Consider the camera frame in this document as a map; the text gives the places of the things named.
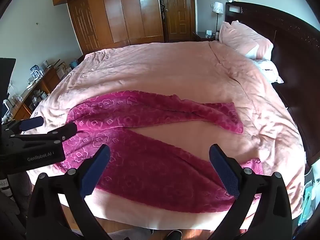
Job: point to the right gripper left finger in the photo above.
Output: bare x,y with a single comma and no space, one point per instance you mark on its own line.
46,219

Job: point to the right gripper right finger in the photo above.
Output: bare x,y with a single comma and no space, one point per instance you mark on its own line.
273,217

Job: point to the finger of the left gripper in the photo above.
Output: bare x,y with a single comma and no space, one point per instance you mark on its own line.
19,126
55,136

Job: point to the magenta fleece pants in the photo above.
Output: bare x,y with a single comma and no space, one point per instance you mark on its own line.
143,169

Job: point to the wooden sideboard with clutter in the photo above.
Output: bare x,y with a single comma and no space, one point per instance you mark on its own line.
39,90

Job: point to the clear water kettle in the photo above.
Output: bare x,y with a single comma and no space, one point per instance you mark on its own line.
35,72

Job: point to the brown wooden wardrobe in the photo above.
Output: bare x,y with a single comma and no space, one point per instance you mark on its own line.
103,24

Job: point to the white pillow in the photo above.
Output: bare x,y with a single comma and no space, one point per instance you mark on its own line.
269,70

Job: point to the pink bed cover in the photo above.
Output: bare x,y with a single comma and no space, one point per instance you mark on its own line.
204,72

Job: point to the dark bedside table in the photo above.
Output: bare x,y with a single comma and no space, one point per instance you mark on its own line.
200,36

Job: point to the dark wooden headboard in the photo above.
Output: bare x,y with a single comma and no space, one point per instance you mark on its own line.
296,56

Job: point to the brown wooden door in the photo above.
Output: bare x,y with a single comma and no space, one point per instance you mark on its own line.
179,20

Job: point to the pink pillow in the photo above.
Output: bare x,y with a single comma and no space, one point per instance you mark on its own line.
245,41

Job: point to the white bedside lamp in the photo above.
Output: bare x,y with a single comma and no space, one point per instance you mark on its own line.
218,9

